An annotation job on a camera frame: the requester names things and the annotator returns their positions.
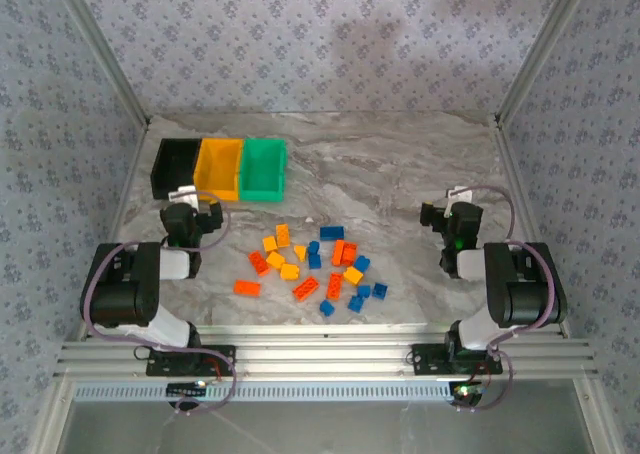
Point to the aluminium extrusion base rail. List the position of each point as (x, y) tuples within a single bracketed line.
[(320, 354)]

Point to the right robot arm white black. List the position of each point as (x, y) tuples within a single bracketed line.
[(525, 289)]

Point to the yellow plastic bin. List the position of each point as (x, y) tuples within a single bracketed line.
[(217, 171)]

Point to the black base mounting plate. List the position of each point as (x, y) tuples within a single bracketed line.
[(222, 356), (425, 359)]

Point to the green plastic bin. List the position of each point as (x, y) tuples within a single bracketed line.
[(262, 171)]

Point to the aluminium corner post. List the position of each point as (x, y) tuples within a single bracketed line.
[(540, 49), (105, 49)]

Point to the black plastic bin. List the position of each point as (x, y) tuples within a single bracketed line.
[(172, 166)]

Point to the long yellow lego brick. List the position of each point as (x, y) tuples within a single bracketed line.
[(283, 235)]

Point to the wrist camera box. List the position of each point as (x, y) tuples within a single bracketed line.
[(460, 193), (184, 194)]

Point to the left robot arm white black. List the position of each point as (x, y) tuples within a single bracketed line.
[(120, 294)]

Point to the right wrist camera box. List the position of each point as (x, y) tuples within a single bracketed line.
[(460, 193)]

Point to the aluminium table side rail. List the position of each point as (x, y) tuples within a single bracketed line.
[(519, 174), (131, 174)]

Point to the small circuit board with LED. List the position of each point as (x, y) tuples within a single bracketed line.
[(466, 391), (187, 388)]

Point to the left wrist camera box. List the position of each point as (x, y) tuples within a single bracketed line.
[(184, 194)]

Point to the small blue lego brick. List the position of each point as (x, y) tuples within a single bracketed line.
[(313, 247)]

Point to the small sloped yellow lego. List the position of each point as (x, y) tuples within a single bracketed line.
[(300, 252)]

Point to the long blue lego brick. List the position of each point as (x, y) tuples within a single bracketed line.
[(331, 232)]

